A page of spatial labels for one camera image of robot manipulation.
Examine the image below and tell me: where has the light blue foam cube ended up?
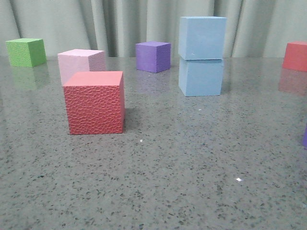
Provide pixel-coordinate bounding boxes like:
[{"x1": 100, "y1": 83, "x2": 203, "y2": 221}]
[
  {"x1": 178, "y1": 58, "x2": 224, "y2": 96},
  {"x1": 178, "y1": 16, "x2": 227, "y2": 60}
]

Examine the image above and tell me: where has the purple foam cube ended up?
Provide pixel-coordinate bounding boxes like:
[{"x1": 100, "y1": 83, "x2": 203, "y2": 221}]
[{"x1": 135, "y1": 41, "x2": 171, "y2": 73}]

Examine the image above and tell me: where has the red textured foam cube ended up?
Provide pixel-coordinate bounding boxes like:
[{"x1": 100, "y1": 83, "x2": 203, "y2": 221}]
[{"x1": 63, "y1": 71, "x2": 125, "y2": 135}]

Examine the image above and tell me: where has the pink foam cube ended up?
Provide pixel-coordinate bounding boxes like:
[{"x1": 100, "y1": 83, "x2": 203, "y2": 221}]
[{"x1": 58, "y1": 49, "x2": 106, "y2": 85}]

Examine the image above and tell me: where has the grey-green curtain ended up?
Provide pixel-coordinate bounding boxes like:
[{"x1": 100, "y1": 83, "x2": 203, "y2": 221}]
[{"x1": 0, "y1": 0, "x2": 307, "y2": 58}]

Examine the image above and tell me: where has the green foam cube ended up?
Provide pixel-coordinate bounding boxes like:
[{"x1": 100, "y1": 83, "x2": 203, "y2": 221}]
[{"x1": 5, "y1": 38, "x2": 47, "y2": 67}]

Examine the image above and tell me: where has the purple cube at right edge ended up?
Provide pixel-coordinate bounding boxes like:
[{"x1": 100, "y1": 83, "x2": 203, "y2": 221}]
[{"x1": 302, "y1": 127, "x2": 307, "y2": 147}]

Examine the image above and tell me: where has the red foam cube far right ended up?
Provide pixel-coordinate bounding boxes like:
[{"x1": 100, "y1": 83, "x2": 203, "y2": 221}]
[{"x1": 282, "y1": 41, "x2": 307, "y2": 72}]

